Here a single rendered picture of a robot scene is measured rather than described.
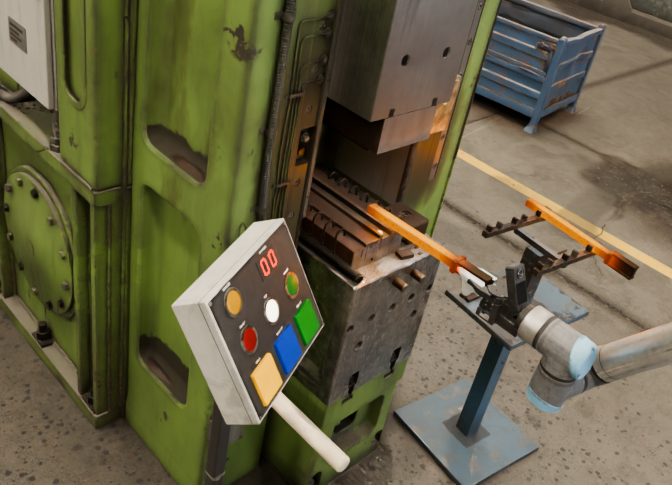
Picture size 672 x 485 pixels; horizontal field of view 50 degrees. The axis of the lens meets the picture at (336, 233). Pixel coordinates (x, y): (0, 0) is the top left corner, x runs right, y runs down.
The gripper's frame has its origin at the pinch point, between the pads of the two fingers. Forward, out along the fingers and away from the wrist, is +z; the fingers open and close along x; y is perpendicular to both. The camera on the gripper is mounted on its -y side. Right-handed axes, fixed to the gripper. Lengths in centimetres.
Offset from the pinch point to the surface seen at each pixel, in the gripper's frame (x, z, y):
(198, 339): -74, 9, -5
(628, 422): 119, -34, 104
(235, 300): -66, 9, -11
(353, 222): -3.7, 34.6, 6.6
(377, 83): -18, 26, -40
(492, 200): 217, 107, 106
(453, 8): 3, 26, -56
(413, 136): 0.3, 25.7, -23.7
